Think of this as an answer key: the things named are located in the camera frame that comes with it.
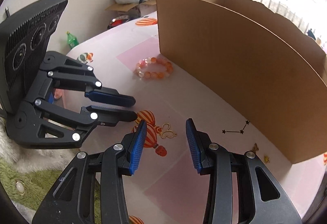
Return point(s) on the brown butterfly earring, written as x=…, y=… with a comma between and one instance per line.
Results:
x=255, y=147

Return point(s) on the brown cardboard box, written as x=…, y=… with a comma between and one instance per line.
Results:
x=230, y=60

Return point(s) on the yellow butterfly earring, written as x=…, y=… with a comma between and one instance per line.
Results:
x=267, y=158

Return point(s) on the fluffy white green robe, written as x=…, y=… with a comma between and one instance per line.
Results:
x=25, y=162

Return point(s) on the green soda bottle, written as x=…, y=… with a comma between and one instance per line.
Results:
x=72, y=41

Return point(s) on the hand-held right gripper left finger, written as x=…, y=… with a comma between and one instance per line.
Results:
x=138, y=147

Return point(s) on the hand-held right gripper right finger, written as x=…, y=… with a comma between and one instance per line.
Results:
x=194, y=144

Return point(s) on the pink printed tablecloth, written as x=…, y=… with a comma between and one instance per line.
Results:
x=115, y=60

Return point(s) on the white pearl button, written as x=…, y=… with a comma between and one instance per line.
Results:
x=20, y=187

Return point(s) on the red bowl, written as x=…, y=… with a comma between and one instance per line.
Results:
x=118, y=22

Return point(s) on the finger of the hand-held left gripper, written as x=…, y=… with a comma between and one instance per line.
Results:
x=107, y=96
x=109, y=115

